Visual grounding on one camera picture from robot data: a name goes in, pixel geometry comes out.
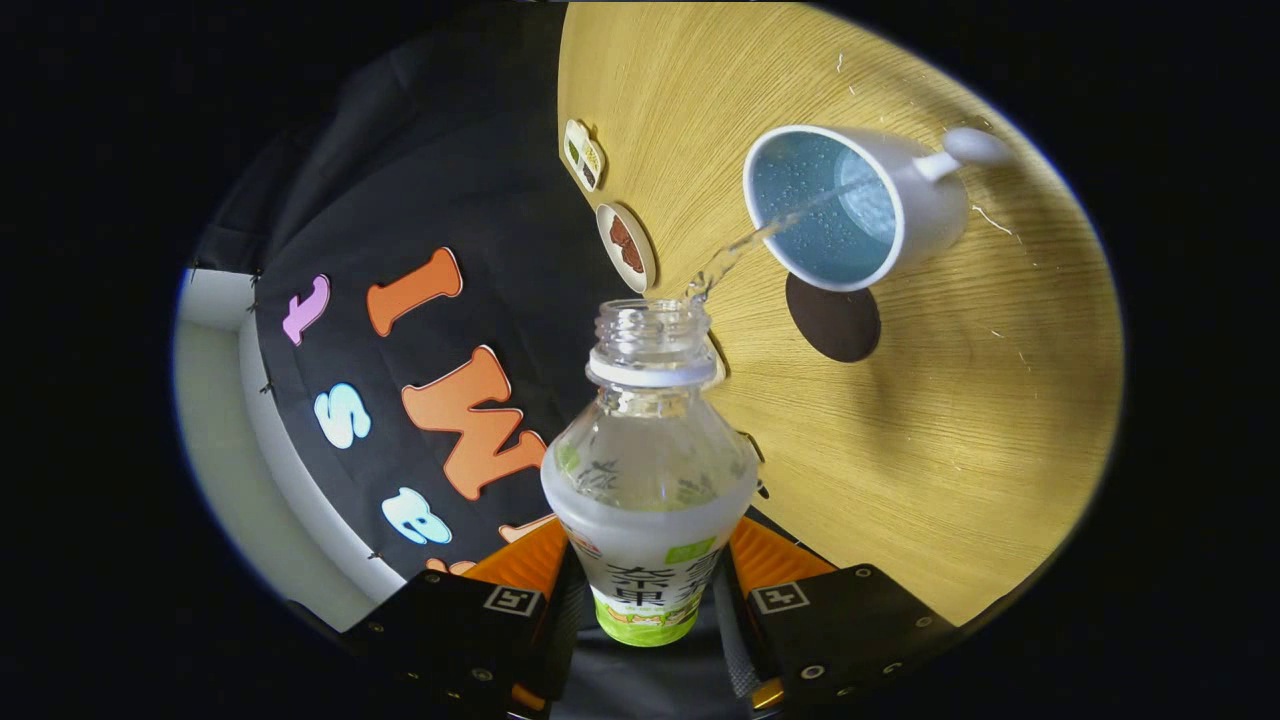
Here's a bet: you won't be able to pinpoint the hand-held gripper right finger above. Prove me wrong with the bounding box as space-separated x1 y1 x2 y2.
712 515 961 713

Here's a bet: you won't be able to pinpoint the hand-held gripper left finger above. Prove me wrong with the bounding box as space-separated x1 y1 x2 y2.
345 515 586 716

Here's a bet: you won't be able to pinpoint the clear plastic juice bottle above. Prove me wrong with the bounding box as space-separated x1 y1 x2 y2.
540 298 761 648

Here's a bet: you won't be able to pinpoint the dark round coaster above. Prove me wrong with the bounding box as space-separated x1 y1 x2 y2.
785 272 882 364

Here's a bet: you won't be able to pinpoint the white cup with blue inside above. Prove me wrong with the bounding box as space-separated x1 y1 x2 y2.
742 124 1013 293

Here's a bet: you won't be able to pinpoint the wooden table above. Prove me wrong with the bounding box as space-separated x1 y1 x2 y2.
557 3 1126 629

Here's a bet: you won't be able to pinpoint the round white plate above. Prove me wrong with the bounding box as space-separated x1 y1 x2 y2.
596 202 658 294

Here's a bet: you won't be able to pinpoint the red-brown food pieces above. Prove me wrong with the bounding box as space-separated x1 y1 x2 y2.
609 214 646 275

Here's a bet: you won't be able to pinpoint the white divided dish with seeds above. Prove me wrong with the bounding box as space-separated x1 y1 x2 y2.
563 119 607 193

